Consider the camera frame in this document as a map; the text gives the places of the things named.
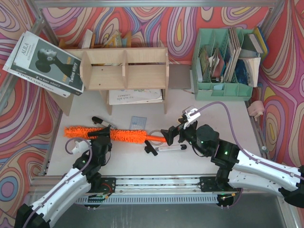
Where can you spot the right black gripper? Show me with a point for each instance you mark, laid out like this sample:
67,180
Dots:
180,134

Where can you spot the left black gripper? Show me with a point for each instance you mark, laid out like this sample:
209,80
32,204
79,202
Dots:
101,138

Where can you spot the orange microfiber duster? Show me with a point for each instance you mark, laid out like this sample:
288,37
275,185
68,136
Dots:
129,136

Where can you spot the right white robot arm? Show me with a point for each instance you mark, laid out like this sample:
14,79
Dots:
239,169

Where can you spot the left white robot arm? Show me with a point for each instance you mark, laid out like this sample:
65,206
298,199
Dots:
83,177

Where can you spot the wooden bookshelf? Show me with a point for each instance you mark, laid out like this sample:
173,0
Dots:
106,69

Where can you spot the grey black stapler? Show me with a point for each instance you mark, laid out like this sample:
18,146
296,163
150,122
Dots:
100,122

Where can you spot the clear tube black cap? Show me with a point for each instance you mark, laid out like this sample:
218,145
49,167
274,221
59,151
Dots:
178,147

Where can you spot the black plastic clip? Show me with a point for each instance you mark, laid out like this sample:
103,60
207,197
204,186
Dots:
149,148

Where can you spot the white notebook under shelf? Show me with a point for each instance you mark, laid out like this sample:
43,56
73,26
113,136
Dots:
139,96

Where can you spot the brown board behind shelf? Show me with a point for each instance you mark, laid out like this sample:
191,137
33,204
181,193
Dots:
179,76

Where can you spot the white book under Twins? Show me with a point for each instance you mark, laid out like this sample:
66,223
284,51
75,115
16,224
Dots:
7,67

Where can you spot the green desk organizer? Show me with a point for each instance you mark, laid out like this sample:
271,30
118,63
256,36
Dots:
214,65

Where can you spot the black Twins story book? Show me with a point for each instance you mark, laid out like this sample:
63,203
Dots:
47,63

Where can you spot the grey hardcover book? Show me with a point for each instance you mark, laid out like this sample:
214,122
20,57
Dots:
251,46

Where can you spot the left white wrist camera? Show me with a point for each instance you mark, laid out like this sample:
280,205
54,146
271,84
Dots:
81,146

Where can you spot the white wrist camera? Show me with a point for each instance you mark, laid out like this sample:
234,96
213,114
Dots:
189,115
81,146

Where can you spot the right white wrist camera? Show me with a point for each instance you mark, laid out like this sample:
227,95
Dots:
189,115

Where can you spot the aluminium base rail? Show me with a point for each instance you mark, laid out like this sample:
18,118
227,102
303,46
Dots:
182,189

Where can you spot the pink wall hook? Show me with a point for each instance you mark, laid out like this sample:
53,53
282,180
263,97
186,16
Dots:
256,109

